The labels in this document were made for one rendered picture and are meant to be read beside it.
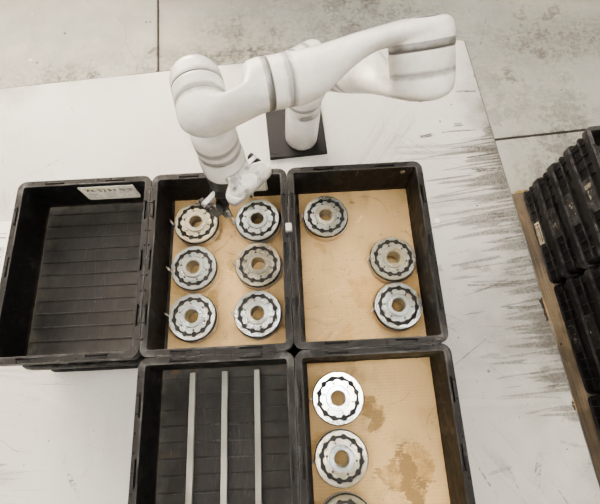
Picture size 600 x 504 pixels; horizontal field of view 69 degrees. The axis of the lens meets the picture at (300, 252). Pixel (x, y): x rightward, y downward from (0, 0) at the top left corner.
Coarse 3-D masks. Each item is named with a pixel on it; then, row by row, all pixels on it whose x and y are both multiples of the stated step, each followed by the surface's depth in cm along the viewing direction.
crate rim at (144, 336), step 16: (160, 176) 96; (176, 176) 96; (192, 176) 98; (288, 240) 91; (288, 256) 90; (288, 272) 88; (144, 288) 88; (288, 288) 87; (144, 304) 87; (288, 304) 86; (144, 320) 86; (288, 320) 85; (144, 336) 85; (288, 336) 84; (144, 352) 84; (160, 352) 84; (176, 352) 84; (192, 352) 84; (208, 352) 83; (224, 352) 83; (240, 352) 83; (256, 352) 84
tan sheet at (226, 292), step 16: (176, 208) 105; (224, 224) 103; (176, 240) 102; (224, 240) 102; (240, 240) 102; (272, 240) 102; (224, 256) 100; (192, 272) 99; (224, 272) 99; (176, 288) 98; (224, 288) 98; (240, 288) 98; (272, 288) 98; (224, 304) 97; (192, 320) 96; (224, 320) 96; (224, 336) 94; (240, 336) 94; (272, 336) 94
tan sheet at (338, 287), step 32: (352, 192) 105; (384, 192) 105; (352, 224) 102; (384, 224) 102; (320, 256) 100; (352, 256) 100; (320, 288) 97; (352, 288) 97; (416, 288) 97; (320, 320) 95; (352, 320) 95
